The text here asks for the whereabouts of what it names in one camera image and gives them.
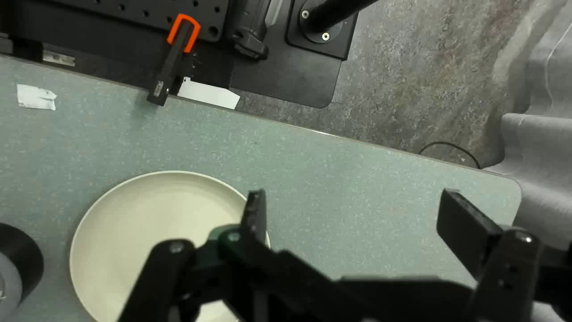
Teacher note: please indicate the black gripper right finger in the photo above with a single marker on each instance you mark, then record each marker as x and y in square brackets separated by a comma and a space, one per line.
[506, 268]

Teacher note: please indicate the cream round plate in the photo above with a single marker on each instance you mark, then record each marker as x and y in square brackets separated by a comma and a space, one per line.
[149, 214]

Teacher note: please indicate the black tape roll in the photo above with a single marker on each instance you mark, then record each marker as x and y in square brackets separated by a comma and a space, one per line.
[18, 261]

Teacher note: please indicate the black perforated breadboard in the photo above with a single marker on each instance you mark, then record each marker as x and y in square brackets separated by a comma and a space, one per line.
[119, 35]

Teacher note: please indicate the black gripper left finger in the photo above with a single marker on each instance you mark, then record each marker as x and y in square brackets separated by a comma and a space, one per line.
[179, 279]

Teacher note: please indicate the black post with base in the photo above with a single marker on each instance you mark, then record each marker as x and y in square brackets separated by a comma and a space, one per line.
[324, 17]

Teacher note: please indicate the white tape piece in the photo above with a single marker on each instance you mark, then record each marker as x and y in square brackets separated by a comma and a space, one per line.
[36, 96]

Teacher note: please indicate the white block at table edge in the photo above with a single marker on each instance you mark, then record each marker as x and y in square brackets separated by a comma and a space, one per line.
[208, 93]

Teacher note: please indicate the black knob bracket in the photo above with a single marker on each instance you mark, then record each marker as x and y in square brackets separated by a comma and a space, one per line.
[253, 28]

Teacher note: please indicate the small aluminium bracket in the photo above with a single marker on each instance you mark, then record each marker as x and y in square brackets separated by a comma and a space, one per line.
[60, 57]

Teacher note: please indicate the grey fabric cover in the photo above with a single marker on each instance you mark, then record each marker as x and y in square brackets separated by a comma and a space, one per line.
[537, 143]

